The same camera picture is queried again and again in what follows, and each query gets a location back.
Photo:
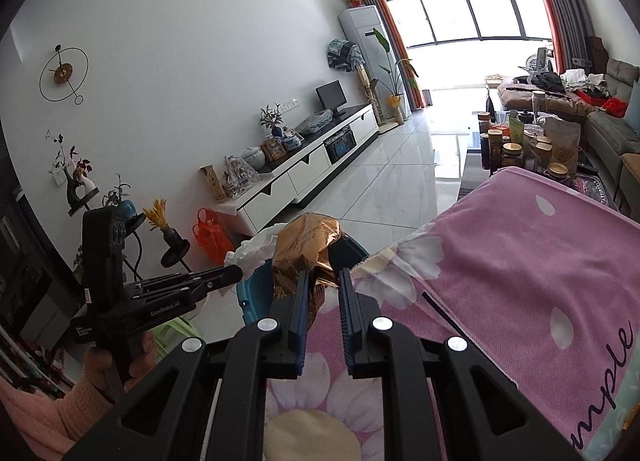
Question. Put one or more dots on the black blue-lit appliance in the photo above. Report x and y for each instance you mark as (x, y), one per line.
(340, 143)

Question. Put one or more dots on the pink floral blanket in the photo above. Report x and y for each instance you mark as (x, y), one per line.
(500, 266)

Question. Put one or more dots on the white exercise bike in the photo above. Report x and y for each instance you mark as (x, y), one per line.
(532, 60)

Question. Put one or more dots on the teal plastic bin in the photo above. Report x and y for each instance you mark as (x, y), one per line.
(255, 301)

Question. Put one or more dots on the group of glass jars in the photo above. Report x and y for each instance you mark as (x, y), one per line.
(512, 151)

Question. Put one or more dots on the brown ottoman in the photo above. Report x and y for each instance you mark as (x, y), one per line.
(520, 100)

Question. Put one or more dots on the plant in blue vase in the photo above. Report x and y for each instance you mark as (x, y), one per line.
(272, 121)

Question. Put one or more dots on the dark glass coffee table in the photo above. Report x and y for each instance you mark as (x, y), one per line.
(475, 166)

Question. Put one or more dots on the cloth-covered standing fan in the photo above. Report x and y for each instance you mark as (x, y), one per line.
(342, 53)

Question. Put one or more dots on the red cloth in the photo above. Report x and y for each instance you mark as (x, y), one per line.
(612, 106)

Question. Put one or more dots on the figurine vase with red flowers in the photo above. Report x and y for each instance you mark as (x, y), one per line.
(77, 188)

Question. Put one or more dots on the white floor air conditioner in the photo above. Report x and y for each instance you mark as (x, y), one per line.
(357, 31)

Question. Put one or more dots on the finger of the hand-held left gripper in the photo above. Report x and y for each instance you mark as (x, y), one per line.
(172, 280)
(205, 287)

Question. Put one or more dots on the plastic-wrapped basket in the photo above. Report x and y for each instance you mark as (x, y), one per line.
(314, 122)

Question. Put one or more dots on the black monitor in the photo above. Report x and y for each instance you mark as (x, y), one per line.
(330, 96)

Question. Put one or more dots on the black metal plant stand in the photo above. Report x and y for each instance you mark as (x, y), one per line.
(175, 255)

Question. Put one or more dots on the person's left hand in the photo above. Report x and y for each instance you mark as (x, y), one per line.
(142, 358)

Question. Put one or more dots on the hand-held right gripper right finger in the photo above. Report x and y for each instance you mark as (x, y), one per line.
(347, 316)

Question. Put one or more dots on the blue white porcelain jar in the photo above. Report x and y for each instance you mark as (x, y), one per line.
(291, 142)

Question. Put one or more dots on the green snack packet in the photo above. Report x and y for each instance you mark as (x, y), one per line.
(516, 130)

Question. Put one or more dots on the model ship in clear case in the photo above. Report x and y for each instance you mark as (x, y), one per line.
(240, 175)

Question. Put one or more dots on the blue-grey cushion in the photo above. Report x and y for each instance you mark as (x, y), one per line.
(632, 108)

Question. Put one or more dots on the round black wall clock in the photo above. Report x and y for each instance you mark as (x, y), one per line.
(63, 72)

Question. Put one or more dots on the tall leafy potted plant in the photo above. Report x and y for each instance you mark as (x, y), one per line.
(395, 101)

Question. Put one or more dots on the white tissue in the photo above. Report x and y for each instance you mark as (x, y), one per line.
(250, 253)

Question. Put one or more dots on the white wall switch panel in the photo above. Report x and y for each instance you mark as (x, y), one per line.
(290, 104)

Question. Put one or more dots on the black vase with yellow grass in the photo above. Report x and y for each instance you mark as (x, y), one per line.
(171, 235)

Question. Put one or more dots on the green plastic stool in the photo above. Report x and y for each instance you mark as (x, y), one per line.
(172, 336)

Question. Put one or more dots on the clear plastic tray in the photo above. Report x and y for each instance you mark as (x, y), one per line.
(587, 188)

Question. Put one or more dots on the orange grey curtain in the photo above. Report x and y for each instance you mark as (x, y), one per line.
(387, 16)
(560, 6)

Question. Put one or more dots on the brown paper pouch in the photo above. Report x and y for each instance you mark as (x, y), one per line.
(562, 141)

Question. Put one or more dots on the gold foil wrapper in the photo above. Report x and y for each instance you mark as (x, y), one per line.
(305, 246)

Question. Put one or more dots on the grey-green sofa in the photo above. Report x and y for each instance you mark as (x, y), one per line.
(607, 141)

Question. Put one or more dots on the white TV cabinet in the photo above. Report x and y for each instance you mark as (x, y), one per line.
(280, 191)

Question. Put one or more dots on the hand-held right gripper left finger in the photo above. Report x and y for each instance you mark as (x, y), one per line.
(300, 313)

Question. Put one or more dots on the large window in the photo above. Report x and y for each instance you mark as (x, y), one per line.
(450, 16)

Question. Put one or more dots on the white ceramic lidded pot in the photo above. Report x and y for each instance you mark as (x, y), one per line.
(253, 158)

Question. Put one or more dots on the tall tan patterned box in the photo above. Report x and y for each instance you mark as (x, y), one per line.
(213, 183)

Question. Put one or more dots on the plant in blue pot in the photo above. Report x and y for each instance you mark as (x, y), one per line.
(124, 206)

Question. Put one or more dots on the dark shelf unit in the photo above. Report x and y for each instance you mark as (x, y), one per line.
(30, 281)

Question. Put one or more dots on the orange plastic bag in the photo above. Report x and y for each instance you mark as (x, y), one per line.
(212, 238)

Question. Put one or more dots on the pile of clothes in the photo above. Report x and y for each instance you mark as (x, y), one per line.
(575, 77)

